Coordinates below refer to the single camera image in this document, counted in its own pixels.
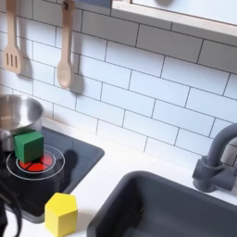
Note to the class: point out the dark grey tap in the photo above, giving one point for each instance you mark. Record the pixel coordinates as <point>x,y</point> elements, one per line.
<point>216,166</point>

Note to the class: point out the stainless steel pot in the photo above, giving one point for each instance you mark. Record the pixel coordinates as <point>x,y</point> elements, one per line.
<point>17,118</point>

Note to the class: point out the green wooden cube block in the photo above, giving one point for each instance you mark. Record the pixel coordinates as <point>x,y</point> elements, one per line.
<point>28,146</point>

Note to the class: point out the wooden spoon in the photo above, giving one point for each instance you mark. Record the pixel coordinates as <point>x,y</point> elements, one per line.
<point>65,61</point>

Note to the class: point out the slotted wooden spatula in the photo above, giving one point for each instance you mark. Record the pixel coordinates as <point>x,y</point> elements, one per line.
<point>11,46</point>

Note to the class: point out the dark grey sink basin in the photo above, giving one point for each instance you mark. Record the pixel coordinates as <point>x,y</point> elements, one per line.
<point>166,209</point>

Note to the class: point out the black toy stove top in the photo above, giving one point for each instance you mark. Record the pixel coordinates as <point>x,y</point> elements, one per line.
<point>71,157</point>

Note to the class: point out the yellow pentagonal wooden block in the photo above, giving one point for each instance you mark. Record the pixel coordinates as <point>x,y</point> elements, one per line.
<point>60,214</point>

